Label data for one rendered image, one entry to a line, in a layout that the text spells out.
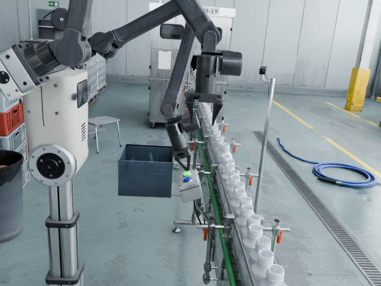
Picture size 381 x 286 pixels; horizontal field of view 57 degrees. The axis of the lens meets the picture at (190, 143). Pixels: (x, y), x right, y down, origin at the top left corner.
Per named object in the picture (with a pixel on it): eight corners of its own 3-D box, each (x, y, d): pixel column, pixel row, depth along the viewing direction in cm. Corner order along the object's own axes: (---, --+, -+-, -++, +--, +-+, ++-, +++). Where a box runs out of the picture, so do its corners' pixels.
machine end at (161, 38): (224, 133, 634) (236, 8, 572) (145, 129, 626) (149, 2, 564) (214, 113, 786) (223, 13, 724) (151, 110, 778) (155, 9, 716)
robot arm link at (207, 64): (197, 50, 103) (198, 51, 97) (220, 52, 103) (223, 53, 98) (195, 75, 105) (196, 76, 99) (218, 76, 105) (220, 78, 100)
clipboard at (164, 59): (170, 70, 598) (172, 50, 589) (157, 68, 597) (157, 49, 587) (170, 70, 601) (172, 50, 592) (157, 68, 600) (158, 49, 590)
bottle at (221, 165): (213, 188, 157) (216, 154, 151) (225, 186, 159) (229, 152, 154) (219, 194, 152) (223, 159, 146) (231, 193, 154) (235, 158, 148)
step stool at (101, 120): (94, 138, 553) (93, 112, 541) (122, 146, 521) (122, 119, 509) (69, 144, 516) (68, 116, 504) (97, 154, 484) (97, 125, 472)
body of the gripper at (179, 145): (189, 146, 143) (183, 129, 141) (190, 154, 133) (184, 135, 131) (173, 150, 143) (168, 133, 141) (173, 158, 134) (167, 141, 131)
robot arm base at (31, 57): (46, 82, 105) (23, 45, 102) (70, 70, 104) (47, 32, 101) (35, 86, 97) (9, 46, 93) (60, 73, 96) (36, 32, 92)
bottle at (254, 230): (263, 282, 98) (271, 230, 94) (246, 289, 95) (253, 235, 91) (250, 270, 103) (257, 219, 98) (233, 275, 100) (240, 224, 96)
